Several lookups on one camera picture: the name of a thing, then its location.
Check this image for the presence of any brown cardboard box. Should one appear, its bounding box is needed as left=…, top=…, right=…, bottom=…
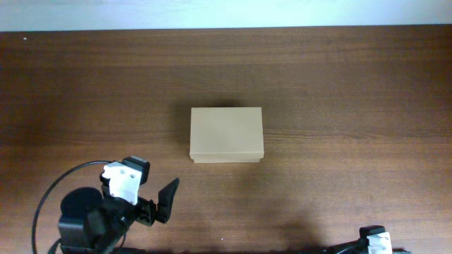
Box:
left=189, top=107, right=264, bottom=163

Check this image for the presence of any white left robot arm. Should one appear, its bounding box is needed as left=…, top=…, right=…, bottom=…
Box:
left=49, top=179, right=179, bottom=254

